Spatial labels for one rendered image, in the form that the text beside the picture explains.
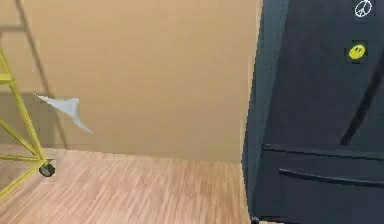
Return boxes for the yellow smiley face magnet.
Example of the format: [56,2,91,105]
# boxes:
[347,44,367,61]

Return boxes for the black curved fridge handle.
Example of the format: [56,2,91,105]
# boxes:
[339,54,384,146]

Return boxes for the yellow wheeled cart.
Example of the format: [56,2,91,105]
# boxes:
[0,49,57,201]

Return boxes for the white peace sign magnet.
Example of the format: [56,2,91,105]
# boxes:
[354,0,373,18]

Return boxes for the pale grey pointed shape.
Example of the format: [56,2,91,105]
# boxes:
[34,93,94,134]

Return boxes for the black fridge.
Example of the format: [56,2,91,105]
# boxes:
[241,0,384,224]

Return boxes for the black fridge drawer handle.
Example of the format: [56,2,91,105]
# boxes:
[278,167,384,188]

